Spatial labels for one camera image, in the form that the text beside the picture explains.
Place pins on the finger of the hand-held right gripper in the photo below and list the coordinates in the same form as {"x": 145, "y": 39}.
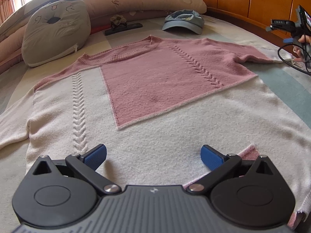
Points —
{"x": 288, "y": 40}

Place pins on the pink and white sweater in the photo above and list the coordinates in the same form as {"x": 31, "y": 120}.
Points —
{"x": 158, "y": 138}

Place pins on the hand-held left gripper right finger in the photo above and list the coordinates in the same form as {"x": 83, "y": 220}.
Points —
{"x": 211, "y": 156}

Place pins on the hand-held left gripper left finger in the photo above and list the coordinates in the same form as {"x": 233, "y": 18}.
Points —
{"x": 96, "y": 156}

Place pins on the folded floral quilt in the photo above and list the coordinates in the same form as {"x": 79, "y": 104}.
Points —
{"x": 145, "y": 0}

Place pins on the grey patterned pillow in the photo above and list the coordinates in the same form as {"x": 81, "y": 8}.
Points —
{"x": 29, "y": 3}

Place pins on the person's right hand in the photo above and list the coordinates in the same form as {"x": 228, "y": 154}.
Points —
{"x": 306, "y": 40}

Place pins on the pink patterned curtain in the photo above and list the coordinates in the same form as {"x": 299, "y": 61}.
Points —
{"x": 9, "y": 0}

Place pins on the grey fabric flower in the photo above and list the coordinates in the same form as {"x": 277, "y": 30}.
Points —
{"x": 118, "y": 19}

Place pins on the black phone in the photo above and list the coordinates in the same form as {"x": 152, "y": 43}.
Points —
{"x": 131, "y": 26}

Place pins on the blue baseball cap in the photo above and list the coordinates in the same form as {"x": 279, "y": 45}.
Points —
{"x": 184, "y": 26}

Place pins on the grey cat-face cushion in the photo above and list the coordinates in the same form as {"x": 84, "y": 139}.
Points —
{"x": 55, "y": 34}

